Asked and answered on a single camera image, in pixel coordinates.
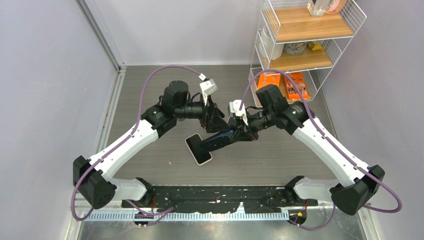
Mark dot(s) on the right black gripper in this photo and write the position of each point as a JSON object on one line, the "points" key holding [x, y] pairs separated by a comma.
{"points": [[245, 133]]}

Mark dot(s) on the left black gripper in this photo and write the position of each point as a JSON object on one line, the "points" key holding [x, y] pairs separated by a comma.
{"points": [[214, 121]]}

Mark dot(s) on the black phone case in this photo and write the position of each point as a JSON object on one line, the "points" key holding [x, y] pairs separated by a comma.
{"points": [[216, 144]]}

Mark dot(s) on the blue phone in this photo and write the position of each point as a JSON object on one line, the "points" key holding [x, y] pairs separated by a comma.
{"points": [[223, 134]]}

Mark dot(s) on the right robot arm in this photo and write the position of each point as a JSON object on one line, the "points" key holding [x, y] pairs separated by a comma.
{"points": [[354, 184]]}

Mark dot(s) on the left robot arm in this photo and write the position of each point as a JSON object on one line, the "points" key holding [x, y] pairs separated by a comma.
{"points": [[94, 176]]}

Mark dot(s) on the orange snack box left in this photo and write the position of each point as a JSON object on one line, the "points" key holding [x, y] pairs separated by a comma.
{"points": [[269, 78]]}

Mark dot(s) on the white bottle on shelf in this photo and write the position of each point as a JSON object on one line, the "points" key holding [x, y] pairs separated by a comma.
{"points": [[273, 50]]}

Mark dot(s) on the round tin on shelf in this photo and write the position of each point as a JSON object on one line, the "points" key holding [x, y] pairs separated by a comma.
{"points": [[295, 48]]}

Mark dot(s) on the yellow packet on shelf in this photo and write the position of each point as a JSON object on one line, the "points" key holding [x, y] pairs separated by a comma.
{"points": [[315, 45]]}

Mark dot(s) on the clear glass jar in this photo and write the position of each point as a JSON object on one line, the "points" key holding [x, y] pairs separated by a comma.
{"points": [[317, 8]]}

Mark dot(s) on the pink tape roll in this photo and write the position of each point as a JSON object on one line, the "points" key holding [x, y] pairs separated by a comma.
{"points": [[335, 6]]}

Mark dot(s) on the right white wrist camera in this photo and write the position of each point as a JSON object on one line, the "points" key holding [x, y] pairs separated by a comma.
{"points": [[237, 110]]}

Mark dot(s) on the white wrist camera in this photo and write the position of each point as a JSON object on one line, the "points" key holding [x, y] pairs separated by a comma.
{"points": [[207, 87], [237, 110]]}

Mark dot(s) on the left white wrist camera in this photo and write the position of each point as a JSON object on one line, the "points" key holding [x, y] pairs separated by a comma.
{"points": [[207, 87]]}

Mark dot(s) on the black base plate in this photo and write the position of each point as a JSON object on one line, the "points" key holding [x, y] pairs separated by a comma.
{"points": [[221, 199]]}

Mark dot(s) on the white wire shelf rack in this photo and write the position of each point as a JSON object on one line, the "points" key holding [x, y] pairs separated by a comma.
{"points": [[290, 40]]}

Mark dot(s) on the aluminium frame rail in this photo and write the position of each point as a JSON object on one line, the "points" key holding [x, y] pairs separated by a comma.
{"points": [[91, 75]]}

